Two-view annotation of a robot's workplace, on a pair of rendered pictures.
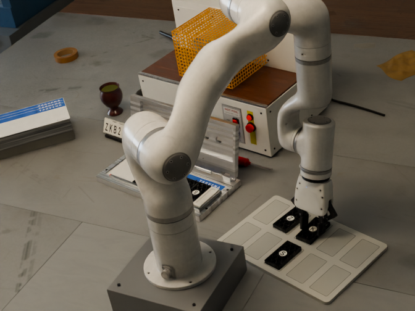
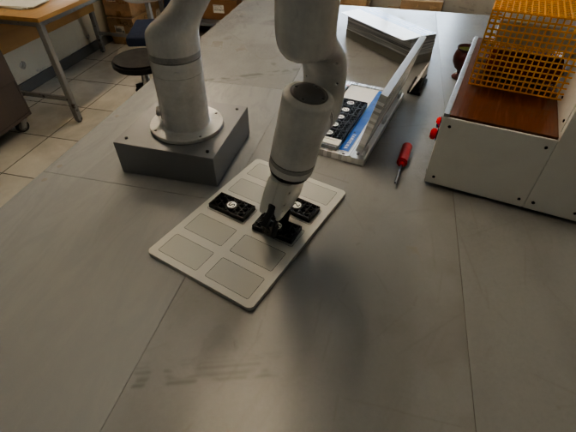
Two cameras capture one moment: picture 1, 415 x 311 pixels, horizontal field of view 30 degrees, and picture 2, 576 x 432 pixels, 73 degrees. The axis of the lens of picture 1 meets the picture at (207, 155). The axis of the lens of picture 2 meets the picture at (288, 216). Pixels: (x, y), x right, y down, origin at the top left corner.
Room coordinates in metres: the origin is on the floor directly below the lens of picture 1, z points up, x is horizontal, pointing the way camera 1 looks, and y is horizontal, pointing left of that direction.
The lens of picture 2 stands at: (1.50, -0.85, 1.52)
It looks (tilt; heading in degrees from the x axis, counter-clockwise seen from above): 43 degrees down; 72
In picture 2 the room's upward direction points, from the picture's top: straight up
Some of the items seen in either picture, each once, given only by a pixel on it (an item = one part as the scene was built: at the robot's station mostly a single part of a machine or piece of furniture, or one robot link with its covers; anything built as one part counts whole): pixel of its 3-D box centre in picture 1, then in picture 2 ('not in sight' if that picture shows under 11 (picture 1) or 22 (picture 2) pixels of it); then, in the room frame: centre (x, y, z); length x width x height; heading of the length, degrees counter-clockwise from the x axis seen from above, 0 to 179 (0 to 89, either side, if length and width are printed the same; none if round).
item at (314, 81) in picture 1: (304, 104); (313, 55); (1.73, -0.27, 1.29); 0.16 x 0.09 x 0.30; 45
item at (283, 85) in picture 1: (257, 70); (543, 101); (2.34, -0.21, 1.09); 0.75 x 0.40 x 0.38; 46
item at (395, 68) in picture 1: (408, 62); not in sight; (2.53, -0.80, 0.91); 0.22 x 0.18 x 0.02; 115
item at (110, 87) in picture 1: (112, 99); (464, 63); (2.55, 0.31, 0.96); 0.09 x 0.09 x 0.11
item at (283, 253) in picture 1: (283, 255); (231, 206); (1.59, -0.16, 0.92); 0.10 x 0.05 x 0.01; 131
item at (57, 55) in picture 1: (66, 55); not in sight; (3.11, 0.53, 0.91); 0.10 x 0.10 x 0.02
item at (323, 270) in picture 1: (299, 245); (255, 220); (1.63, -0.21, 0.90); 0.40 x 0.27 x 0.01; 40
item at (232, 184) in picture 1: (166, 178); (353, 116); (2.04, 0.14, 0.92); 0.44 x 0.21 x 0.04; 46
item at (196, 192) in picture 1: (196, 194); (328, 134); (1.91, 0.05, 0.93); 0.10 x 0.05 x 0.01; 136
